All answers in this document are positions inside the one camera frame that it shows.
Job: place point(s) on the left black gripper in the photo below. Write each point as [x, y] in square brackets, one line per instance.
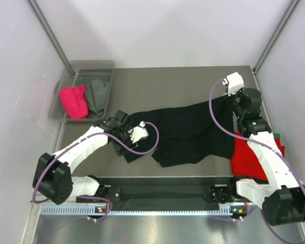
[120, 150]

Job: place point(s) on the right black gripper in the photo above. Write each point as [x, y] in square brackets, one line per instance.
[229, 98]

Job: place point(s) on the black t shirt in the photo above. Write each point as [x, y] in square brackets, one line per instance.
[186, 135]

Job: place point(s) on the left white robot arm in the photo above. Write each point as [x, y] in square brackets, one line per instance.
[53, 176]

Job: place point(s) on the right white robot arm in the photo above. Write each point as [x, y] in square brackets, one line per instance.
[283, 202]

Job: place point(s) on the grey t shirt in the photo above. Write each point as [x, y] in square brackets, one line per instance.
[96, 92]

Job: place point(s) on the green folded t shirt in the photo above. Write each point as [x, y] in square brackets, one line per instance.
[276, 135]

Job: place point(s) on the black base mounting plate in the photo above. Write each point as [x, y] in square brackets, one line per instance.
[218, 189]

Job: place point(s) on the pink t shirt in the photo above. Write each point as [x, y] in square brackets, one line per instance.
[74, 102]

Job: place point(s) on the red folded t shirt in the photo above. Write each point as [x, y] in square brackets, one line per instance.
[245, 163]

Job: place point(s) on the grey plastic bin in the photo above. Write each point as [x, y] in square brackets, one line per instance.
[86, 71]

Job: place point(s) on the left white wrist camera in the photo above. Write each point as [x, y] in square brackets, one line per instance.
[138, 133]

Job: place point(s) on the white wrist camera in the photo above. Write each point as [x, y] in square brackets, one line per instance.
[138, 133]
[233, 83]

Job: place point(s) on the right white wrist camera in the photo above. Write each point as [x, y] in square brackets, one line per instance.
[233, 83]

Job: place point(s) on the grey slotted cable duct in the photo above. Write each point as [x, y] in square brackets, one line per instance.
[94, 210]

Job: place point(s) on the right aluminium frame post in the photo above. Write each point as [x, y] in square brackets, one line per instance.
[293, 5]

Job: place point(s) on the aluminium frame post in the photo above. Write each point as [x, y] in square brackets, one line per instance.
[293, 5]
[50, 34]

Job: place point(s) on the left aluminium frame post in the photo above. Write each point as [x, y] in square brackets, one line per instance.
[50, 34]

